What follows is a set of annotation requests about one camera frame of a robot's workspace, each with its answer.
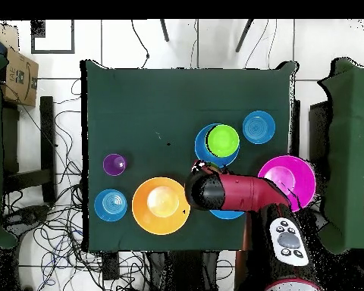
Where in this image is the blue plastic bowl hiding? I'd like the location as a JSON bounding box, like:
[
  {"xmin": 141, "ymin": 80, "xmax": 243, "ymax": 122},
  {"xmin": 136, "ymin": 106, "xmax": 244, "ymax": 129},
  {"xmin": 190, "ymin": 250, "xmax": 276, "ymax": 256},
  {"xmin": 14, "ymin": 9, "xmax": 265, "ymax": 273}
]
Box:
[
  {"xmin": 194, "ymin": 123, "xmax": 240, "ymax": 170},
  {"xmin": 209, "ymin": 209, "xmax": 246, "ymax": 221}
]

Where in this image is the green plastic bowl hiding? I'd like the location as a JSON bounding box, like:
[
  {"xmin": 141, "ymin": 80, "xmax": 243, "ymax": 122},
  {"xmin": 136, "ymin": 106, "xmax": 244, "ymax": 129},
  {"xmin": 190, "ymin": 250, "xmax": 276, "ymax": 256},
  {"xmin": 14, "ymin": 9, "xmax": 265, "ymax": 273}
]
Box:
[{"xmin": 205, "ymin": 124, "xmax": 240, "ymax": 158}]

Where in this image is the large pink plastic bowl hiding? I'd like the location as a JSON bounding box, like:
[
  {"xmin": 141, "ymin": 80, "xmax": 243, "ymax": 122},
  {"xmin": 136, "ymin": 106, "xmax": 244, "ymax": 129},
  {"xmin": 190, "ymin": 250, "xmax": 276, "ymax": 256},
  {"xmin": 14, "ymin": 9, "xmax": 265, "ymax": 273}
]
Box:
[{"xmin": 256, "ymin": 155, "xmax": 317, "ymax": 213}]

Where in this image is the large orange plastic bowl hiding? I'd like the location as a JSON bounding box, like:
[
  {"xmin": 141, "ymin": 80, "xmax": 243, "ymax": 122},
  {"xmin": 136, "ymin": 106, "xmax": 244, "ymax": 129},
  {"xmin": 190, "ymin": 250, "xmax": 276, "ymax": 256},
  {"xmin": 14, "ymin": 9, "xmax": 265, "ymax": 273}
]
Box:
[{"xmin": 131, "ymin": 176, "xmax": 191, "ymax": 236}]

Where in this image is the translucent blue shallow bowl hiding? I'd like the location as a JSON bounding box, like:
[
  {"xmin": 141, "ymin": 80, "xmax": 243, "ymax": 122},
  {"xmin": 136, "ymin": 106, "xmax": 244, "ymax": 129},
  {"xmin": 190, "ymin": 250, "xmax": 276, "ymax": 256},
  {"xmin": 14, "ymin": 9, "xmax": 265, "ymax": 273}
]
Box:
[
  {"xmin": 93, "ymin": 188, "xmax": 128, "ymax": 223},
  {"xmin": 241, "ymin": 110, "xmax": 276, "ymax": 146}
]

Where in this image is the dark green table cloth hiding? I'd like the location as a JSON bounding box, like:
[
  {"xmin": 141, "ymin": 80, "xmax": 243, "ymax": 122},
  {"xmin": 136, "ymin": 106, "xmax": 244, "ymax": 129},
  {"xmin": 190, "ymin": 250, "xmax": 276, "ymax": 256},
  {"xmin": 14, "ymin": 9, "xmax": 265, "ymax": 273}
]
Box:
[{"xmin": 80, "ymin": 59, "xmax": 300, "ymax": 253}]

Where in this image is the purple plastic cup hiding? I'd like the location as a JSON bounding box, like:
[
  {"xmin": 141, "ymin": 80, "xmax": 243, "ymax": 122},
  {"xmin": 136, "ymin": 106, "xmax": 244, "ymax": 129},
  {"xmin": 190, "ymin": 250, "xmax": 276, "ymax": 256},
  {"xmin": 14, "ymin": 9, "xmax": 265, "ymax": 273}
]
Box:
[{"xmin": 102, "ymin": 153, "xmax": 128, "ymax": 177}]

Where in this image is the black table foot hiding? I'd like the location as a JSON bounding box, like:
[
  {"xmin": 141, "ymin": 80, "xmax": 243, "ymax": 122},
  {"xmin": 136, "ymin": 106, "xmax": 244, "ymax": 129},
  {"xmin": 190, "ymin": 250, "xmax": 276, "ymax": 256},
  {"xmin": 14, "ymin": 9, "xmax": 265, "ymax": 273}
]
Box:
[{"xmin": 101, "ymin": 251, "xmax": 121, "ymax": 281}]

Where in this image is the dark grey tripod leg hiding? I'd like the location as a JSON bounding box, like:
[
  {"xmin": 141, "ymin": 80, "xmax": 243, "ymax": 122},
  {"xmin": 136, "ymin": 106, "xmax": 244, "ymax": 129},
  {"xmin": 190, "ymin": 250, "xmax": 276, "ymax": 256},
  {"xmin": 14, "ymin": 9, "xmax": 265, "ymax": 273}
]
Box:
[
  {"xmin": 159, "ymin": 19, "xmax": 171, "ymax": 42},
  {"xmin": 234, "ymin": 19, "xmax": 255, "ymax": 53}
]

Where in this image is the cardboard box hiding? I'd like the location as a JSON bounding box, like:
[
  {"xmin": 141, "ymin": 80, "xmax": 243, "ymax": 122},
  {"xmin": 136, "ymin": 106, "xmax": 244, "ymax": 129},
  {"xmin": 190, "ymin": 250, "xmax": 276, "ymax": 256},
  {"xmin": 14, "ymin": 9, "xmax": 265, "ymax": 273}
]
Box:
[{"xmin": 0, "ymin": 46, "xmax": 39, "ymax": 108}]

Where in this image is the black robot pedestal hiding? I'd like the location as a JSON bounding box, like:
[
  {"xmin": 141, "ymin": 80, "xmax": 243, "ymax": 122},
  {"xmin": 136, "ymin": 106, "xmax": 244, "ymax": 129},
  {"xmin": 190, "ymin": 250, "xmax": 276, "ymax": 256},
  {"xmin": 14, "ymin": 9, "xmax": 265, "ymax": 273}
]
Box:
[{"xmin": 145, "ymin": 250, "xmax": 221, "ymax": 291}]

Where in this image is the thin black cable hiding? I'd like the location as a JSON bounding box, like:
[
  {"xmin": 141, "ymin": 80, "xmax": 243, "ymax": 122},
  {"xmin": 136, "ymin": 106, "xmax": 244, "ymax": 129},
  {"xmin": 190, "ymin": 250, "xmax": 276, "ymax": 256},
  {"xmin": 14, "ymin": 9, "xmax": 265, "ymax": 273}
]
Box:
[{"xmin": 130, "ymin": 19, "xmax": 150, "ymax": 69}]

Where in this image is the tangle of floor cables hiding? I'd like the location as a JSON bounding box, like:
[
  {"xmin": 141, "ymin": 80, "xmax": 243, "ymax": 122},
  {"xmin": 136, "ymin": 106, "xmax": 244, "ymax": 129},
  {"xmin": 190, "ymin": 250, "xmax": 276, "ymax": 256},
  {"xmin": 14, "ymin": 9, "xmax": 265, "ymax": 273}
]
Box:
[{"xmin": 2, "ymin": 78, "xmax": 146, "ymax": 291}]

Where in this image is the black stool frame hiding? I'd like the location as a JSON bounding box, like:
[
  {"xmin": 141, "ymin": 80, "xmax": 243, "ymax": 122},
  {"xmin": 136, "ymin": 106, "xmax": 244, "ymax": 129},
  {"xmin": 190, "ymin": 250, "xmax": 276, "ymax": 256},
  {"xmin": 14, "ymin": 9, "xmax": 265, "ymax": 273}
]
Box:
[{"xmin": 1, "ymin": 95, "xmax": 58, "ymax": 205}]

